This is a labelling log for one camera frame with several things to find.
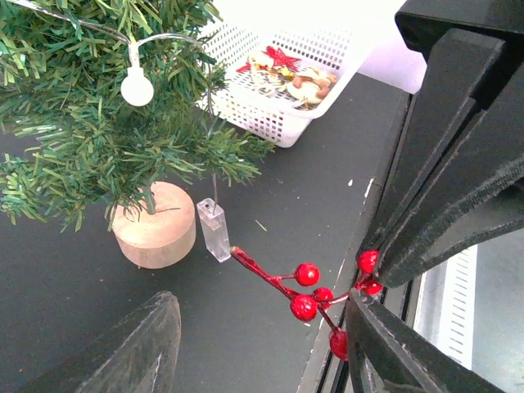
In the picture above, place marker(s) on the white slotted cable duct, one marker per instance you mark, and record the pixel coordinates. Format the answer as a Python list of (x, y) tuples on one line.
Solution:
[(455, 337)]

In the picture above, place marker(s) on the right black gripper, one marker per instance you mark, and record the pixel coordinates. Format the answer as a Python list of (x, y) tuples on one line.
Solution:
[(423, 22)]

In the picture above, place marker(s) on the wooden tree base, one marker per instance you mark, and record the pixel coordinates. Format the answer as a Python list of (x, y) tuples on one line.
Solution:
[(162, 239)]

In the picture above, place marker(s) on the red star ornament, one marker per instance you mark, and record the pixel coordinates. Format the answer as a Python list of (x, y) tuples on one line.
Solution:
[(270, 59)]

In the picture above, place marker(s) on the red berry sprig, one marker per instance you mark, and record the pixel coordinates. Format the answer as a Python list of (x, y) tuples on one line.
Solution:
[(307, 299)]

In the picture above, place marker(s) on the white perforated plastic basket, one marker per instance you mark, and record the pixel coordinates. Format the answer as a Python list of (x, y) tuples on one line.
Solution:
[(257, 100)]

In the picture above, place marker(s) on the clear battery box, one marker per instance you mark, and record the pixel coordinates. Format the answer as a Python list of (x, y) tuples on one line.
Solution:
[(214, 228)]

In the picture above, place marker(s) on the beige figurine ornament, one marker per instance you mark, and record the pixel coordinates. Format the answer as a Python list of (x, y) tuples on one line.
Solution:
[(311, 86)]

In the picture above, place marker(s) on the small green christmas tree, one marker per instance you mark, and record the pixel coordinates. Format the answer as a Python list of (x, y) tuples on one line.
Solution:
[(105, 96)]

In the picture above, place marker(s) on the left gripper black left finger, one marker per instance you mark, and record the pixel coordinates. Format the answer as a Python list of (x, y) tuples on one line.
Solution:
[(138, 354)]

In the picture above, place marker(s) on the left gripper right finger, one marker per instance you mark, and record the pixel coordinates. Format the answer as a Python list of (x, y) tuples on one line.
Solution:
[(380, 344)]

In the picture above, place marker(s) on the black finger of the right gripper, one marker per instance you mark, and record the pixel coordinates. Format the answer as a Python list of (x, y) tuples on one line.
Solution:
[(462, 144)]

